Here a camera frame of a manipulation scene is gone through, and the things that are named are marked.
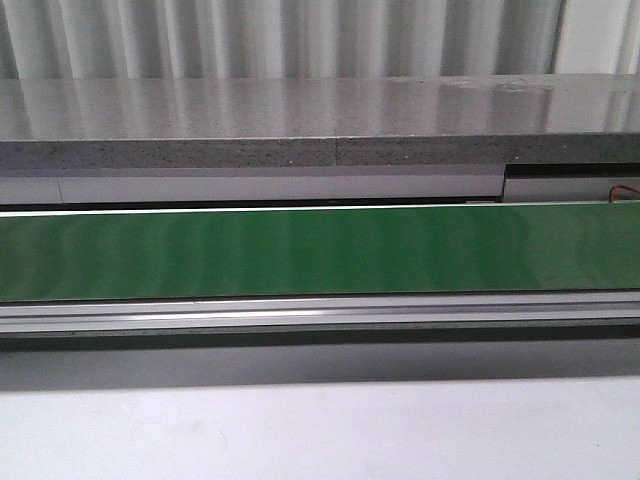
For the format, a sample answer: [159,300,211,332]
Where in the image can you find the grey granite counter ledge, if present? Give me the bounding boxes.
[1,74,639,170]

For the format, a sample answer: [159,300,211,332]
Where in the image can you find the red wire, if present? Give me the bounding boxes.
[606,184,640,204]

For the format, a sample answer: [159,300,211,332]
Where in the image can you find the white vertical blinds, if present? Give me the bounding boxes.
[1,1,639,79]

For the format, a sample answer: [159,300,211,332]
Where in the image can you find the green conveyor belt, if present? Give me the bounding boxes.
[1,202,639,303]

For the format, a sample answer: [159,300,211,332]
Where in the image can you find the aluminium conveyor frame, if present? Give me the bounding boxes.
[1,290,639,352]

